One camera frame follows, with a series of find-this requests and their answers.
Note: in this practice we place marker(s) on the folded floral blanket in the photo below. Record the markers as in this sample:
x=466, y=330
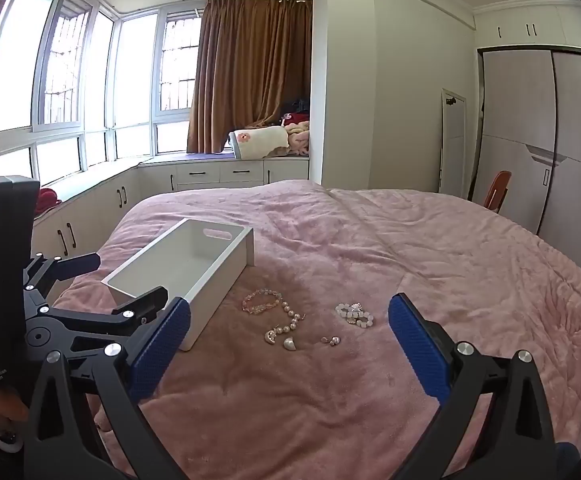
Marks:
x=260, y=142

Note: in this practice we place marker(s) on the orange chair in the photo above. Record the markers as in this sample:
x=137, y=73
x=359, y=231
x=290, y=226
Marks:
x=497, y=187

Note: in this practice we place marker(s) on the pink fleece blanket pile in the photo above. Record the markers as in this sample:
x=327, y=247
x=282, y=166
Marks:
x=298, y=140

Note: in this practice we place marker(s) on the red blanket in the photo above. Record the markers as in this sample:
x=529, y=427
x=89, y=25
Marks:
x=48, y=200

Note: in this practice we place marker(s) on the bay window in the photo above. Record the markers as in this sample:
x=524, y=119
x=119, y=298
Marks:
x=70, y=60

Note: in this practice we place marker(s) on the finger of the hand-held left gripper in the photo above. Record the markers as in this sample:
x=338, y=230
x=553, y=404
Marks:
x=78, y=262
x=140, y=305

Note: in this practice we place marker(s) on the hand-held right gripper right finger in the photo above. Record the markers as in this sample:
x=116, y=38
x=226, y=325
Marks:
x=418, y=350

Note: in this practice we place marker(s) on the shell shaped earring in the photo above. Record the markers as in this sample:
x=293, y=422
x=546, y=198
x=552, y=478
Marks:
x=271, y=338
x=289, y=344

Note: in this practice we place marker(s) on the red clothes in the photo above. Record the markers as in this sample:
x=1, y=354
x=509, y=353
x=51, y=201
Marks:
x=295, y=119

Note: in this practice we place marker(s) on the grey wardrobe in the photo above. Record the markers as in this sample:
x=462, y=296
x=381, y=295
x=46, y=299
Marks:
x=545, y=135

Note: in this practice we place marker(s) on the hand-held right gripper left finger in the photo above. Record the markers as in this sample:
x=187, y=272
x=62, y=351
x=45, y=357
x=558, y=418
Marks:
x=163, y=350

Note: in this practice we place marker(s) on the standing mirror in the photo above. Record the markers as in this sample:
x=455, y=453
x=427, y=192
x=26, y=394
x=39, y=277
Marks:
x=453, y=145

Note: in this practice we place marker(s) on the white window seat cabinets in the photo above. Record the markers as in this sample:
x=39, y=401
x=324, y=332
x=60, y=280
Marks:
x=195, y=172

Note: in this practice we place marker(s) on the dark clothes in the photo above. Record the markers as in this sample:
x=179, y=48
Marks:
x=298, y=106

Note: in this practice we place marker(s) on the pink bed blanket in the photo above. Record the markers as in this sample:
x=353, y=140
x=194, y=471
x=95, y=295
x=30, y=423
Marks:
x=360, y=240

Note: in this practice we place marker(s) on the white storage box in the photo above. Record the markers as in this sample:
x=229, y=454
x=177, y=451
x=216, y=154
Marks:
x=170, y=265

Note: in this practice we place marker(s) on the person's left hand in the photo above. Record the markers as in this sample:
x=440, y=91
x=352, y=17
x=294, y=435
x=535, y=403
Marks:
x=0, y=407

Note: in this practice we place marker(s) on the white upper cabinets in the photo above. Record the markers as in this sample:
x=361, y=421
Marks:
x=525, y=27

